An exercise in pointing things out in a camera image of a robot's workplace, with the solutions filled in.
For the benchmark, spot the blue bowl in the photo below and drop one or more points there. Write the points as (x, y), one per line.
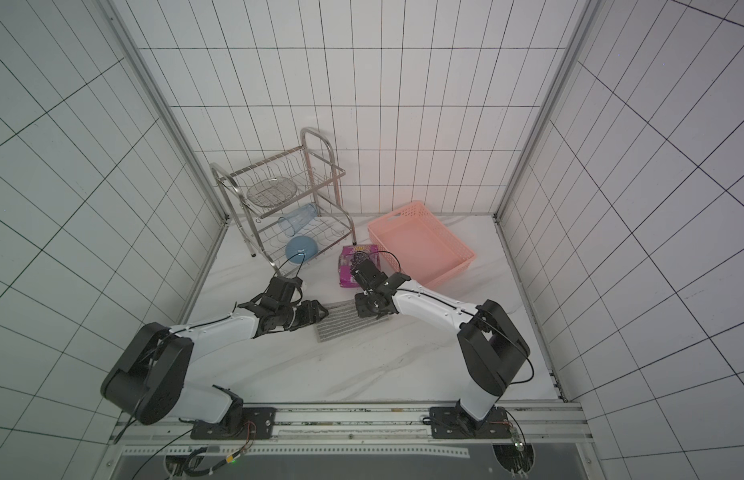
(301, 249)

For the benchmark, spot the clear blue plastic cup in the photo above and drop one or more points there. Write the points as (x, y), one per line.
(293, 222)

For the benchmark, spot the aluminium mounting rail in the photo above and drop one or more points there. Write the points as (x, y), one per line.
(284, 424)

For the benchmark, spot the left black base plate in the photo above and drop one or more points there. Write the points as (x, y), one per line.
(234, 422)

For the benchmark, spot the round metal strainer plate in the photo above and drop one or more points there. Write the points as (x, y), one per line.
(272, 192)

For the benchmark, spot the purple snack packet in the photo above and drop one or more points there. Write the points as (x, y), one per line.
(351, 255)

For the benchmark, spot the metal two-tier dish rack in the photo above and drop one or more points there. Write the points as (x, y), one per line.
(314, 167)

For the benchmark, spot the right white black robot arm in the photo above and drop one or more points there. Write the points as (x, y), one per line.
(493, 350)

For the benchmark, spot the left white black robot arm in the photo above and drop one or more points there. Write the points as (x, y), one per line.
(151, 379)

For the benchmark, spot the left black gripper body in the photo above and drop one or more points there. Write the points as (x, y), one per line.
(305, 316)

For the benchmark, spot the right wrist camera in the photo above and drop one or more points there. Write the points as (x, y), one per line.
(367, 270)

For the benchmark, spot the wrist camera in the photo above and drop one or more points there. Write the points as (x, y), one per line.
(367, 270)
(283, 291)

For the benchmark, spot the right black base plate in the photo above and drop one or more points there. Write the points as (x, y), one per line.
(452, 423)

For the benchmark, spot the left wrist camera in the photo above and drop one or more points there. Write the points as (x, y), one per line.
(283, 291)

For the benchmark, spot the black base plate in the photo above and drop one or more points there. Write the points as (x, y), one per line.
(234, 422)
(452, 423)

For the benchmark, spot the grey striped square dishcloth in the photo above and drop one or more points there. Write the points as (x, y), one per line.
(343, 319)

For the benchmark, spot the pink plastic basket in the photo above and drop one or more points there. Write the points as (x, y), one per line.
(420, 245)

